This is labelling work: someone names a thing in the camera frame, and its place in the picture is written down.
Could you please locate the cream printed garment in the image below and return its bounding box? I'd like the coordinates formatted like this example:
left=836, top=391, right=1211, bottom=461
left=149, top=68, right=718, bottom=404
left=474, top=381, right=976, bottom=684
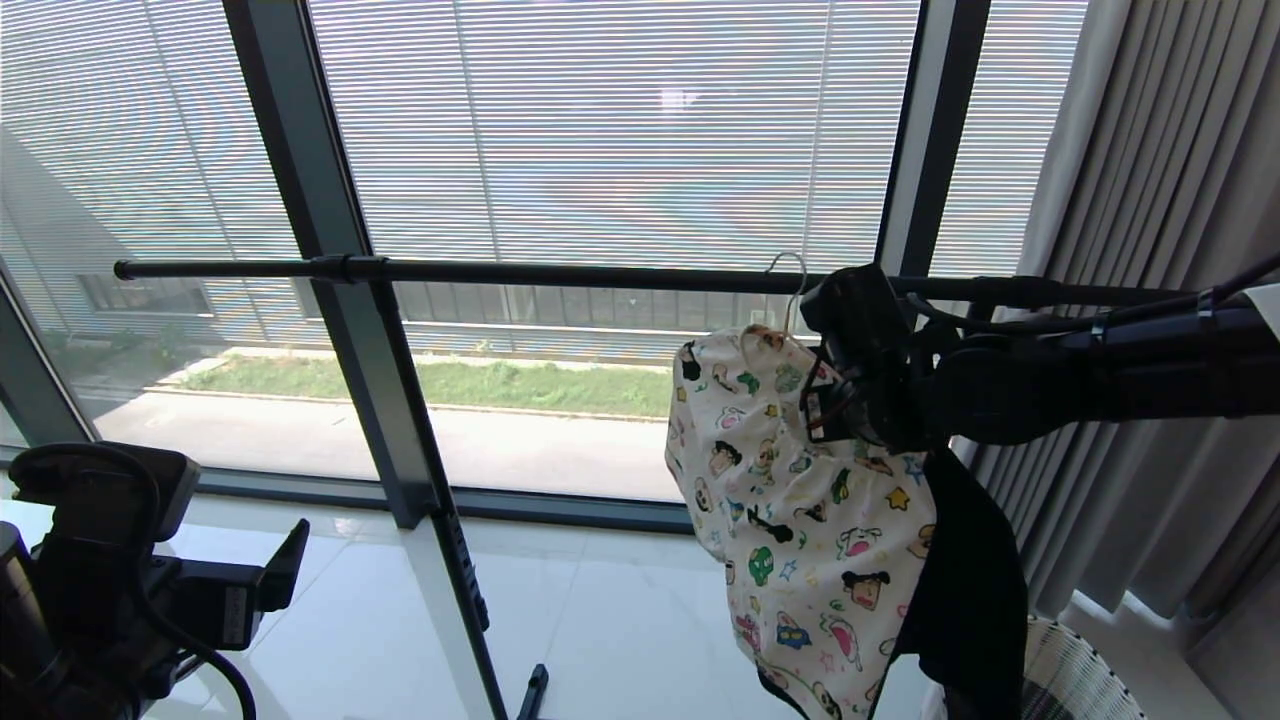
left=665, top=325, right=938, bottom=720

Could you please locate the black clothes rack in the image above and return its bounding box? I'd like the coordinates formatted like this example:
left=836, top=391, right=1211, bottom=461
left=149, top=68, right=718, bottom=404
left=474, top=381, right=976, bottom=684
left=113, top=253, right=1196, bottom=720

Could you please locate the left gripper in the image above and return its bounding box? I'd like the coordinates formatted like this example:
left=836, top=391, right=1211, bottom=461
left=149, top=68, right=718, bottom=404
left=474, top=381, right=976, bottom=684
left=145, top=555, right=263, bottom=653

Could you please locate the black garment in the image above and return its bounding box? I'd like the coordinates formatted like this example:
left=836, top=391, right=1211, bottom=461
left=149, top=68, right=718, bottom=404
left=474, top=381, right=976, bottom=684
left=868, top=448, right=1031, bottom=720

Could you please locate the white laundry basket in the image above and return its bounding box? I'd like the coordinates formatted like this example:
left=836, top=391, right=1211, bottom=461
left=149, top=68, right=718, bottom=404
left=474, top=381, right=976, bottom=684
left=1020, top=618, right=1148, bottom=720

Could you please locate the pink clothes hanger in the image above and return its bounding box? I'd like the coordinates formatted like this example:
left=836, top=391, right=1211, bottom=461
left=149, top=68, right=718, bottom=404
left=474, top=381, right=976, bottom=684
left=765, top=252, right=809, bottom=339

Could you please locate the beige curtain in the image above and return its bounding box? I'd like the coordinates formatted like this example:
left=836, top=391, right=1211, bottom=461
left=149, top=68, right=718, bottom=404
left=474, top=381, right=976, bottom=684
left=950, top=0, right=1280, bottom=626

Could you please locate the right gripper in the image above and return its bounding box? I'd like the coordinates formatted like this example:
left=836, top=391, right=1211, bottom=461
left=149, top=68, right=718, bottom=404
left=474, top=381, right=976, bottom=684
left=800, top=355, right=926, bottom=453

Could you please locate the window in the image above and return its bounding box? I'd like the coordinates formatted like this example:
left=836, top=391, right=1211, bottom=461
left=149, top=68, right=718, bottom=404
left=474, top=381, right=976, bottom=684
left=0, top=0, right=1091, bottom=534

